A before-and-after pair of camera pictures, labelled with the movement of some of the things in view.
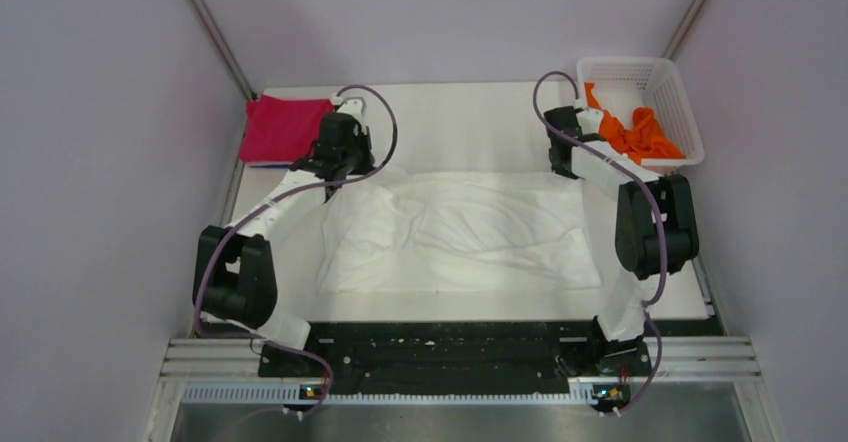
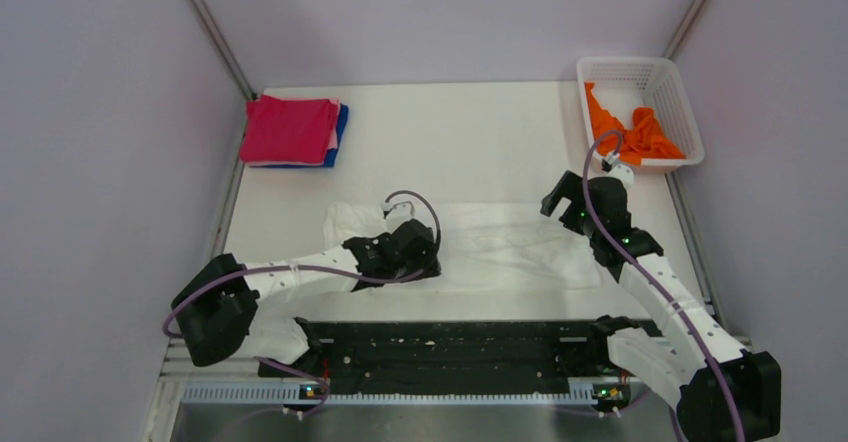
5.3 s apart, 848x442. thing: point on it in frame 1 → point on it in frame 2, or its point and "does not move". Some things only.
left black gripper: (367, 163) → (423, 260)
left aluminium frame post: (211, 25) does not move
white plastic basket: (656, 83) does not move
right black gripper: (566, 174) → (570, 187)
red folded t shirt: (280, 129) does not move
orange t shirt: (642, 140) does not move
